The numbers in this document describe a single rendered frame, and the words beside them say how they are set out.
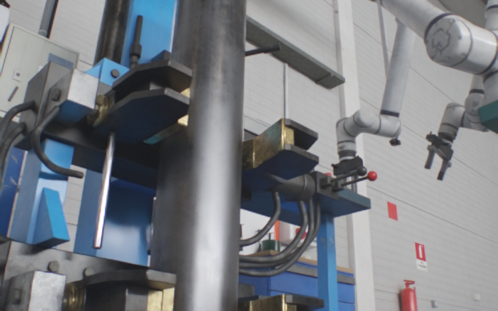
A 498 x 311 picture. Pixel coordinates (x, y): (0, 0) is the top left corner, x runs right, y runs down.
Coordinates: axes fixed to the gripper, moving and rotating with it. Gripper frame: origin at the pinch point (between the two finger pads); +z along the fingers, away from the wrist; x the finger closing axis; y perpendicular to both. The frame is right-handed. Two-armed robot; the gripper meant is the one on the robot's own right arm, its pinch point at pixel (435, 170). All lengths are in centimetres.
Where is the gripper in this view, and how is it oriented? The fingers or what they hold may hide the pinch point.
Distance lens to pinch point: 241.6
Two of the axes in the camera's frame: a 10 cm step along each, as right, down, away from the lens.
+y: 6.4, 1.1, -7.6
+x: 6.6, 4.2, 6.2
